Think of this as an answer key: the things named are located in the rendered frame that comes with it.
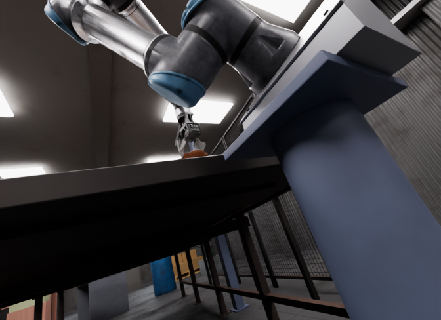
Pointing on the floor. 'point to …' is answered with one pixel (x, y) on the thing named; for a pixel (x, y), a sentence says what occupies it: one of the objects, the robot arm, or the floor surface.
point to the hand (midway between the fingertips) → (192, 157)
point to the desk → (103, 298)
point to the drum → (163, 276)
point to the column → (352, 189)
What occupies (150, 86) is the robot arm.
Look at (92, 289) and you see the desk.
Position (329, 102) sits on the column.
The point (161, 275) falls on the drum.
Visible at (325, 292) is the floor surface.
